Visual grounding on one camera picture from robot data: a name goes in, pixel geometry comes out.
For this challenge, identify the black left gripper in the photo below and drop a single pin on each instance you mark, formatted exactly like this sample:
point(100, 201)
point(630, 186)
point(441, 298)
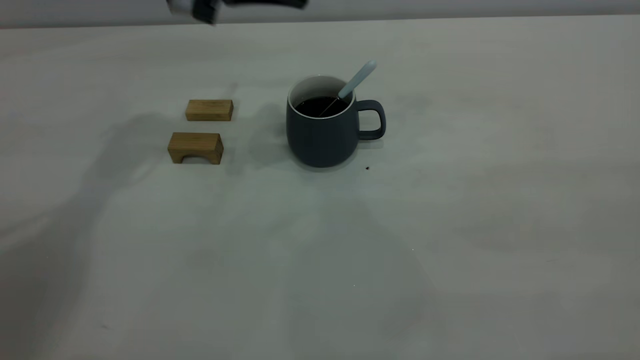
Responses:
point(265, 2)

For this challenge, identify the dark coffee liquid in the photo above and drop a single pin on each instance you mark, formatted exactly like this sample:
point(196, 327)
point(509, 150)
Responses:
point(312, 106)

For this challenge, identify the dark grey ceramic mug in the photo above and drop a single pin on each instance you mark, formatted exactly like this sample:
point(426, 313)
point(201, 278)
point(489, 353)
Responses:
point(320, 142)

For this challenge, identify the arched wooden block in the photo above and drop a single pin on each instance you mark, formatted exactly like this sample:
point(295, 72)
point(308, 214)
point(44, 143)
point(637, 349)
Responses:
point(197, 142)

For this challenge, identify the flat rectangular wooden block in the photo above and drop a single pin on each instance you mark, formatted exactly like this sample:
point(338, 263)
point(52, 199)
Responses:
point(209, 110)

